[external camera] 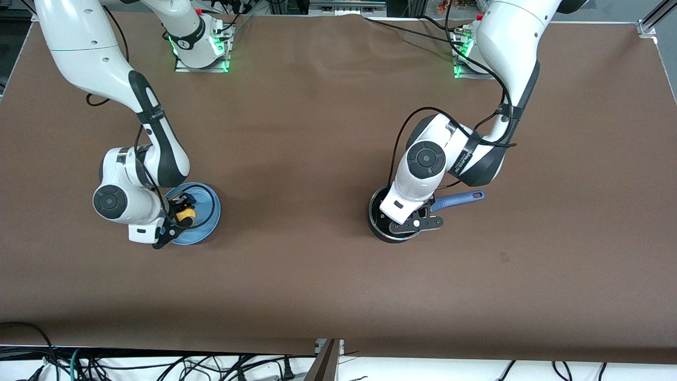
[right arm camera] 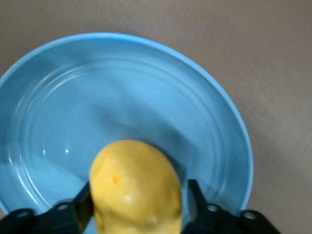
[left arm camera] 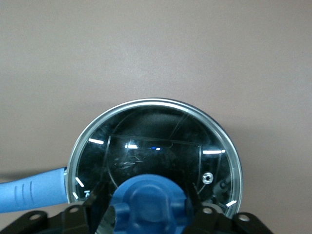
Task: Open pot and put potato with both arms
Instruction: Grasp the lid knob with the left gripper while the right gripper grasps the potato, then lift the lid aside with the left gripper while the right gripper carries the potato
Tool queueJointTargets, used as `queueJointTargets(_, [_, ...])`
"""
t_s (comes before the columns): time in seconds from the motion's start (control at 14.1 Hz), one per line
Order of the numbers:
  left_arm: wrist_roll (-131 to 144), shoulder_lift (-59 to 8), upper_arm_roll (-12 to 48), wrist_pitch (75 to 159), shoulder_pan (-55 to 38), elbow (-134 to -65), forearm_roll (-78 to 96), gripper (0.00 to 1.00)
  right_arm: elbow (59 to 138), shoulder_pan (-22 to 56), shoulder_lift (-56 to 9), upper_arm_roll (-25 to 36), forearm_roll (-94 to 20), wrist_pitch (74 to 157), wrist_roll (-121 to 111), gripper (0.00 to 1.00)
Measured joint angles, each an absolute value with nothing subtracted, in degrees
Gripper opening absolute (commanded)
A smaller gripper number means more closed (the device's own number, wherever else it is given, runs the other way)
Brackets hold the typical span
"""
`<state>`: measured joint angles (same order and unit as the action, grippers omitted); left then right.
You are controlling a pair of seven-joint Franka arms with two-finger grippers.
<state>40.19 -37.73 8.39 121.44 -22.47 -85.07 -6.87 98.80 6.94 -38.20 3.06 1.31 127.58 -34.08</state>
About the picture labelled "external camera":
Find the glass lid with blue knob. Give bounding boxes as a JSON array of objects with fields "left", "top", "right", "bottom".
[{"left": 369, "top": 186, "right": 427, "bottom": 242}]

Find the blue round plate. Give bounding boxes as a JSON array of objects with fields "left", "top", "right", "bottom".
[{"left": 164, "top": 182, "right": 222, "bottom": 246}]

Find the brown table cover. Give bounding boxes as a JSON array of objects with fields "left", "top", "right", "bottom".
[{"left": 0, "top": 11, "right": 677, "bottom": 366}]

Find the aluminium crossbar profile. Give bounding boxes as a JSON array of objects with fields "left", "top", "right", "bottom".
[{"left": 308, "top": 0, "right": 387, "bottom": 16}]

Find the black pot with blue handle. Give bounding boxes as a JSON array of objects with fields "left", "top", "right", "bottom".
[{"left": 368, "top": 185, "right": 486, "bottom": 244}]

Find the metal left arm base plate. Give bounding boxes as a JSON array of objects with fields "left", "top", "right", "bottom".
[{"left": 452, "top": 26, "right": 497, "bottom": 80}]

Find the black cable across table cover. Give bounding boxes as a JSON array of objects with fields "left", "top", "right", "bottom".
[{"left": 364, "top": 16, "right": 463, "bottom": 48}]

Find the black looped floor cable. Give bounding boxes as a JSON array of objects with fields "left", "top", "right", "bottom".
[{"left": 0, "top": 322, "right": 56, "bottom": 381}]

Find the grey metal post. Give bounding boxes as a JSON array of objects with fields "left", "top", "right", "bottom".
[{"left": 304, "top": 339, "right": 345, "bottom": 381}]

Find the aluminium frame corner profile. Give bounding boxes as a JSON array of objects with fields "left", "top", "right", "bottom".
[{"left": 637, "top": 0, "right": 677, "bottom": 38}]

